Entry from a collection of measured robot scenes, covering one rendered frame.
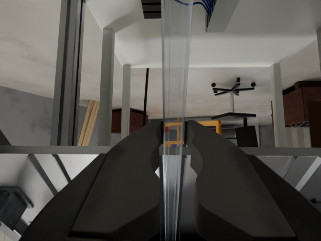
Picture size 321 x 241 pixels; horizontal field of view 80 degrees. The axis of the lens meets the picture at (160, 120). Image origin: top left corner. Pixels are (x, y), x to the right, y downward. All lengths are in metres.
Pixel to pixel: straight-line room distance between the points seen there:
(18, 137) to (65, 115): 3.89
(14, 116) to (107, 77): 3.77
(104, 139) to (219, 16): 0.43
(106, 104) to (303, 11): 0.58
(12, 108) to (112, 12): 3.81
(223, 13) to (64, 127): 0.44
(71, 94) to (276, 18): 0.57
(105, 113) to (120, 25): 0.26
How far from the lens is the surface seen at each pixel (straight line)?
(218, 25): 0.57
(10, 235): 0.34
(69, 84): 0.47
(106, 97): 0.58
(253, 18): 0.66
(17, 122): 4.32
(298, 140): 9.68
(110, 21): 0.64
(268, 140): 10.32
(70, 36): 0.51
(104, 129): 0.57
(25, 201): 0.27
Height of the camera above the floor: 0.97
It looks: 7 degrees down
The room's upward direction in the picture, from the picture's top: 180 degrees counter-clockwise
